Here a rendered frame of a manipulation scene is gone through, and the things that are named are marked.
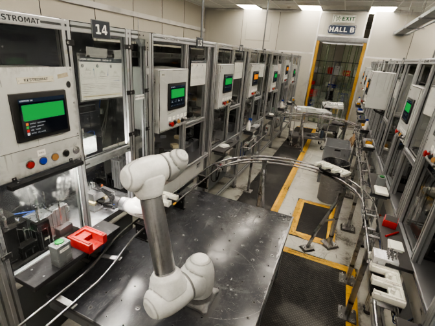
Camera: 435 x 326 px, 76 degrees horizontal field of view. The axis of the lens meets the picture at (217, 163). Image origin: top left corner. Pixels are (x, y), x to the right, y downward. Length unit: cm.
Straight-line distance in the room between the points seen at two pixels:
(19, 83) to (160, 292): 106
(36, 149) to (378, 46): 895
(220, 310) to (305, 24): 879
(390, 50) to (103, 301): 904
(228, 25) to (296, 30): 226
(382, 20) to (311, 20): 188
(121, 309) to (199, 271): 46
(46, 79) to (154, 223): 79
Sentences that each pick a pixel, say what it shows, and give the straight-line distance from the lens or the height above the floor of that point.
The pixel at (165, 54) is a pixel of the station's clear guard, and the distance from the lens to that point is 219.
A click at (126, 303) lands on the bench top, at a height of 68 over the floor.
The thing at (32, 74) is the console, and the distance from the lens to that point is 143.
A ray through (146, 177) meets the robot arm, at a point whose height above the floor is 144.
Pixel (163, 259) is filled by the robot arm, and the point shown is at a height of 106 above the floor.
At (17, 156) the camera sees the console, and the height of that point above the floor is 147.
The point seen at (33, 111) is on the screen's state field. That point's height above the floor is 165.
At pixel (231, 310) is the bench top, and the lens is 167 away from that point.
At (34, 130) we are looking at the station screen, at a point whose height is 157.
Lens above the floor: 195
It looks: 22 degrees down
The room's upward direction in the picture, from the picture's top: 5 degrees clockwise
